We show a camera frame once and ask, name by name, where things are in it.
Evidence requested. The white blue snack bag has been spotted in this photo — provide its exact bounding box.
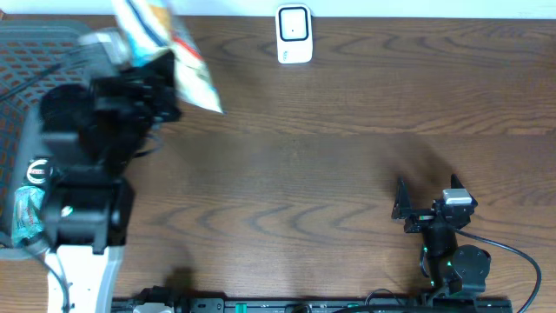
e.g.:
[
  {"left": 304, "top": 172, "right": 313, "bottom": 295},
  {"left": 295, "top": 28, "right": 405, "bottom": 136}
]
[{"left": 112, "top": 0, "right": 224, "bottom": 114}]

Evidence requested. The teal snack packet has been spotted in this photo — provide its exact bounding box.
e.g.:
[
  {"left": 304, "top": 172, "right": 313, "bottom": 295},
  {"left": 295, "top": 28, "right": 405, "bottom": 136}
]
[{"left": 11, "top": 185, "right": 44, "bottom": 246}]

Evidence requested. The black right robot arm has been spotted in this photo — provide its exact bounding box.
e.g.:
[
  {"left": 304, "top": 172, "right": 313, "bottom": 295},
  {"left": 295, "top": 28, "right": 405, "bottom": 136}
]
[{"left": 391, "top": 175, "right": 491, "bottom": 304}]

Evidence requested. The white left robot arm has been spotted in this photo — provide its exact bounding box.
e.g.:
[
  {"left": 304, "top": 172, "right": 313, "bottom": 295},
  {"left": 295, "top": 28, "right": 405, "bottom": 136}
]
[{"left": 39, "top": 51, "right": 182, "bottom": 312}]

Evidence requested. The white barcode scanner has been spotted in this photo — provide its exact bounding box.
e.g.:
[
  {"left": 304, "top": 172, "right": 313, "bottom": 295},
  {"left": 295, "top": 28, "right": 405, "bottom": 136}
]
[{"left": 275, "top": 3, "right": 314, "bottom": 64}]

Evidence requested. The grey plastic mesh basket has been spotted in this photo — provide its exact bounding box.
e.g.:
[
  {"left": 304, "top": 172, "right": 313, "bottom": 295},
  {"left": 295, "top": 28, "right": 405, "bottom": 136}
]
[{"left": 1, "top": 20, "right": 90, "bottom": 261}]

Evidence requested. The round green label package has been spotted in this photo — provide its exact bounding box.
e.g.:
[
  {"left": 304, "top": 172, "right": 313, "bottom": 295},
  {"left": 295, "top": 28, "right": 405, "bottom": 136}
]
[{"left": 25, "top": 158, "right": 52, "bottom": 185}]

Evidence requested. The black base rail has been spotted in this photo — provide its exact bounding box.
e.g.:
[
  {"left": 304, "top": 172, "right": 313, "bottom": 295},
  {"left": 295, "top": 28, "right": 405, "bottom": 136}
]
[{"left": 110, "top": 297, "right": 513, "bottom": 313}]

